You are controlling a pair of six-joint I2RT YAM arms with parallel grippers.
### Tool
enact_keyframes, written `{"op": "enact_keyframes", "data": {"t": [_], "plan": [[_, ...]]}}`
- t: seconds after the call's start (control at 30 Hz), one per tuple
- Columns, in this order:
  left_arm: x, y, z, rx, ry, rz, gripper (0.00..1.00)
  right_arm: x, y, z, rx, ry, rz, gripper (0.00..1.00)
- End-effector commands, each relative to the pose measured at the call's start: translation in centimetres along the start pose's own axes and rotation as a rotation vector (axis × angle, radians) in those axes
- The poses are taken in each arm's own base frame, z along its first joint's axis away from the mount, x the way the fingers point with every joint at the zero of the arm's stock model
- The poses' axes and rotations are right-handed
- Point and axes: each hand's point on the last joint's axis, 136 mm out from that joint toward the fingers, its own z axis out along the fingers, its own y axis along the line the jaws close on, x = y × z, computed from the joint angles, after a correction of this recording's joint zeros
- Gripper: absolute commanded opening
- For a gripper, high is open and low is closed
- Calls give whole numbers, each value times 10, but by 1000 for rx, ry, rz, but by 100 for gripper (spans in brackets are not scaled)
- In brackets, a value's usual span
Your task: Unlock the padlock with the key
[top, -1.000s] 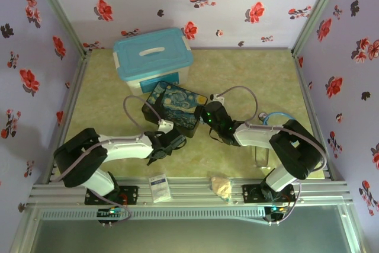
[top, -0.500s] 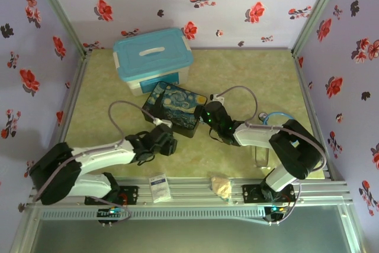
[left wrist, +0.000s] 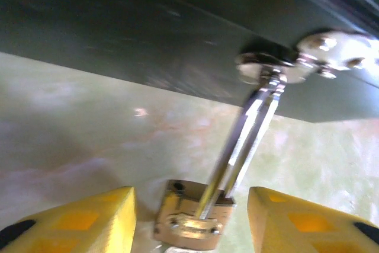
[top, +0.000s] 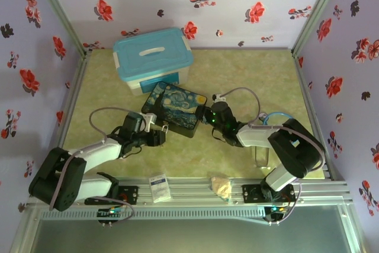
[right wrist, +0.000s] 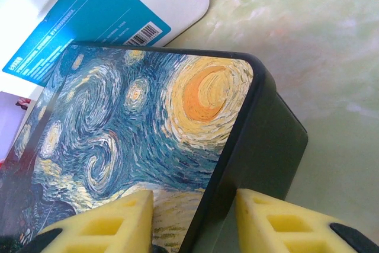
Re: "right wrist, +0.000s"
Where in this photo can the starry night tin box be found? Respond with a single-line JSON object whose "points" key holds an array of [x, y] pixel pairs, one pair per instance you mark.
{"points": [[148, 131]]}

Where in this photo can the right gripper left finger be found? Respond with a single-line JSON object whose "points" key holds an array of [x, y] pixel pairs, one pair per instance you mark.
{"points": [[136, 220]]}

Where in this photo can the blue lid plastic storage box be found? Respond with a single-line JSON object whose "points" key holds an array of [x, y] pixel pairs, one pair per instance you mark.
{"points": [[89, 13]]}

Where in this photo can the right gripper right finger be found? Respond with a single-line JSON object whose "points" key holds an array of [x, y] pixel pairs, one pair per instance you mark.
{"points": [[254, 220]]}

